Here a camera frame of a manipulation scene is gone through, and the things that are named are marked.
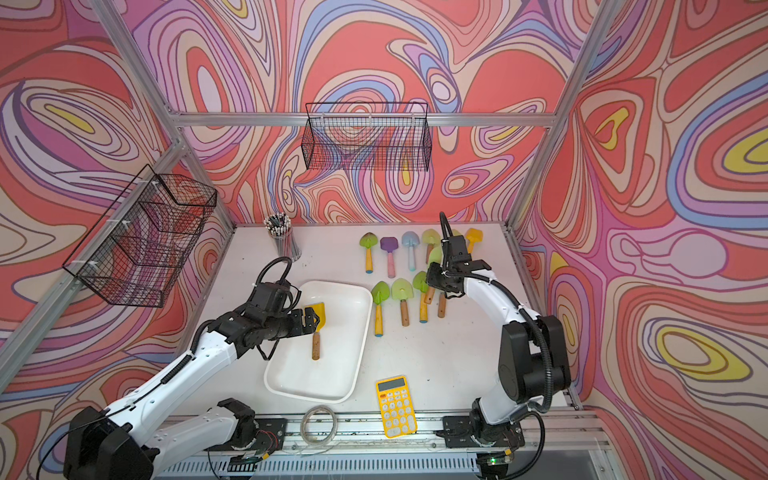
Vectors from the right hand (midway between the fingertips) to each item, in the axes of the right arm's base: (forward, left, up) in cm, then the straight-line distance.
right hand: (435, 285), depth 90 cm
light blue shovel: (+27, +5, -8) cm, 29 cm away
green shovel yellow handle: (+26, +21, -7) cm, 34 cm away
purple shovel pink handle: (+27, +13, -9) cm, 31 cm away
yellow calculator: (-32, +13, -9) cm, 36 cm away
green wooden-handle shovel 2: (-2, -3, -9) cm, 10 cm away
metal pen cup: (+19, +49, +9) cm, 54 cm away
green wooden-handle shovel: (+4, +10, -8) cm, 13 cm away
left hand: (-12, +36, +2) cm, 38 cm away
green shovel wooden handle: (+28, -3, -8) cm, 29 cm away
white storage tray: (-22, +42, -9) cm, 48 cm away
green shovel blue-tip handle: (+2, +17, -7) cm, 18 cm away
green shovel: (+6, +3, -7) cm, 10 cm away
